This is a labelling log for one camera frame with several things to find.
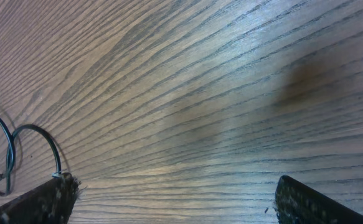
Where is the black cable bundle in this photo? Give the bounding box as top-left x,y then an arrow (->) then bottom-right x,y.
0,108 -> 63,197

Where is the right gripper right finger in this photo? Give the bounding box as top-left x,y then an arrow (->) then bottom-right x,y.
275,175 -> 363,224

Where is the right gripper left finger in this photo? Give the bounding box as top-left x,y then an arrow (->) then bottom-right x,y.
0,172 -> 80,224

